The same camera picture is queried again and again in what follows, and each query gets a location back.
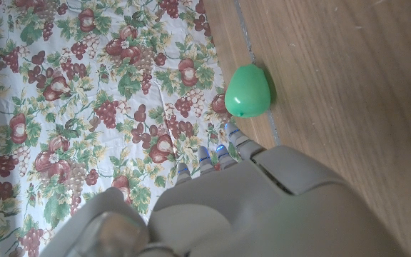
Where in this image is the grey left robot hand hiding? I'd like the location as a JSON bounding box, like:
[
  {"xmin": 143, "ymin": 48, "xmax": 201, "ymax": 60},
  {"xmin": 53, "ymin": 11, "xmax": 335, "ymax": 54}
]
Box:
[{"xmin": 39, "ymin": 122, "xmax": 408, "ymax": 257}]

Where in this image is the green ball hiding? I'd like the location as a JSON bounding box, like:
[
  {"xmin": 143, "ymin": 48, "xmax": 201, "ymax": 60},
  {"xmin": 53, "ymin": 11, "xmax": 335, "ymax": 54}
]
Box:
[{"xmin": 224, "ymin": 63, "xmax": 272, "ymax": 119}]

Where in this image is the floral fruit print backdrop cloth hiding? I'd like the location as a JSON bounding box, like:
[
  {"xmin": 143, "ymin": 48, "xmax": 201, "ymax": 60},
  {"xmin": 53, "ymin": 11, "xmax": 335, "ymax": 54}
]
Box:
[{"xmin": 0, "ymin": 0, "xmax": 244, "ymax": 257}]

